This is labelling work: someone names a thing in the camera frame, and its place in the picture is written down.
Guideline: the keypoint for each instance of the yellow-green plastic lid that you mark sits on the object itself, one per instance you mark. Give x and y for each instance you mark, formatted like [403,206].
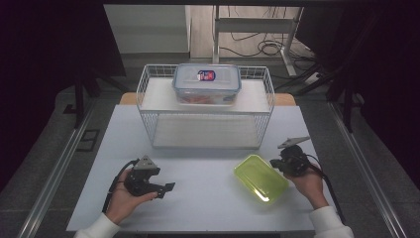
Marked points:
[261,178]

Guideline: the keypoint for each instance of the white power strip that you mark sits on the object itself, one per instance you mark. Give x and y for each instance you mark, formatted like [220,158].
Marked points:
[312,78]

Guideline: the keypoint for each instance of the person's left hand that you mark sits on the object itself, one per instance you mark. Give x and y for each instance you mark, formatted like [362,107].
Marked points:
[124,205]

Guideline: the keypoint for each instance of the white table cover sheet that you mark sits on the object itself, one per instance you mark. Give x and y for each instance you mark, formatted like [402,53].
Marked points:
[204,191]

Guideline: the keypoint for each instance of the black metal stand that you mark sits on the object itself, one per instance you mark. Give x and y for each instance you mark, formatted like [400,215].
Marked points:
[79,99]
[346,102]

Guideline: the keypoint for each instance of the black rectangular floor frame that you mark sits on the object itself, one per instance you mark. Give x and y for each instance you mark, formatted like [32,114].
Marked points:
[79,140]

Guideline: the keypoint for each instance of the white metal desk frame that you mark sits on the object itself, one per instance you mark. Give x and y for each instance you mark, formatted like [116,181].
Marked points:
[254,24]

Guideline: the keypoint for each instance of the aluminium floor rail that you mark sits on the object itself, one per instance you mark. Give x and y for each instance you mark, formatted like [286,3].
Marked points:
[366,168]
[56,168]

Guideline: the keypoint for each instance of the person's right hand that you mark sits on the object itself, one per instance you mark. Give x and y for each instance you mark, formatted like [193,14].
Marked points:
[312,188]

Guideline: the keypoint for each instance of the clear lidded food container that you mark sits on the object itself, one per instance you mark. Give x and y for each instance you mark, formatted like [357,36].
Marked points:
[206,82]

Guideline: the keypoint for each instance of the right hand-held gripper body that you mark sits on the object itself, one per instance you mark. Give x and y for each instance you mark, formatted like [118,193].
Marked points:
[294,162]

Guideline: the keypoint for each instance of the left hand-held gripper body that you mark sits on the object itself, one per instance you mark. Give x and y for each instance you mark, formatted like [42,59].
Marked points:
[140,181]

